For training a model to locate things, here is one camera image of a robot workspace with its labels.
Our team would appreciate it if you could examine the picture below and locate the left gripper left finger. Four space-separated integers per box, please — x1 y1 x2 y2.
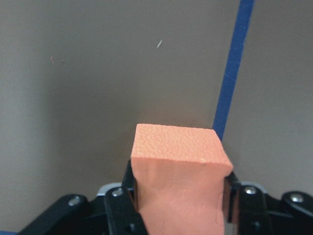
104 161 148 235

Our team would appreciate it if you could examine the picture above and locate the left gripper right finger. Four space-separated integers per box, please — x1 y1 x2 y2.
224 172 274 235

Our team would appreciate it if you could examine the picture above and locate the orange foam block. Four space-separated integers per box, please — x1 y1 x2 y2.
131 124 233 235

